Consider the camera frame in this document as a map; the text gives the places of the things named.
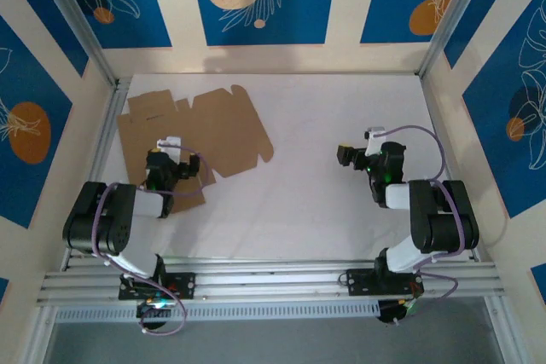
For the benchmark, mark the brown cardboard box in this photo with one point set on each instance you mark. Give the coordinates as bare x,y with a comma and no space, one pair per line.
230,134

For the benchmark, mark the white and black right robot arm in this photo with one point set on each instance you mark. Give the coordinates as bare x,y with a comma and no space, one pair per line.
443,219

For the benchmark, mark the aluminium frame post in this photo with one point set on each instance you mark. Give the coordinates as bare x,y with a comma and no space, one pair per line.
77,14
460,10

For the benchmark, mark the aluminium side rail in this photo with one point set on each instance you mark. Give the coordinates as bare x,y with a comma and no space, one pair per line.
106,125

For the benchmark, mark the aluminium mounting rail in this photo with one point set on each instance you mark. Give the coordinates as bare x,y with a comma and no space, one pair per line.
273,283

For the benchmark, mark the thin aluminium rail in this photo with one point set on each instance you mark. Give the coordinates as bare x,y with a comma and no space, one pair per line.
273,73

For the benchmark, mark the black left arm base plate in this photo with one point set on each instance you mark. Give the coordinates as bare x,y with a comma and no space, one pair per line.
187,285

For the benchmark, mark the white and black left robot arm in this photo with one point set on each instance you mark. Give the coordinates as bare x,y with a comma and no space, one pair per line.
98,219

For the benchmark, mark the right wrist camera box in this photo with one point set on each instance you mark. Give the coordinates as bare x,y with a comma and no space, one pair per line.
375,131

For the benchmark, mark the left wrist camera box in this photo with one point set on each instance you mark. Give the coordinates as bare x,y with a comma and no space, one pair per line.
170,141

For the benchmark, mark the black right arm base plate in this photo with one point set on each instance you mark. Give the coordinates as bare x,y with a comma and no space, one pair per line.
358,283

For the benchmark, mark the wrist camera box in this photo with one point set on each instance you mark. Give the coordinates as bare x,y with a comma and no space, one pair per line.
170,141
375,131

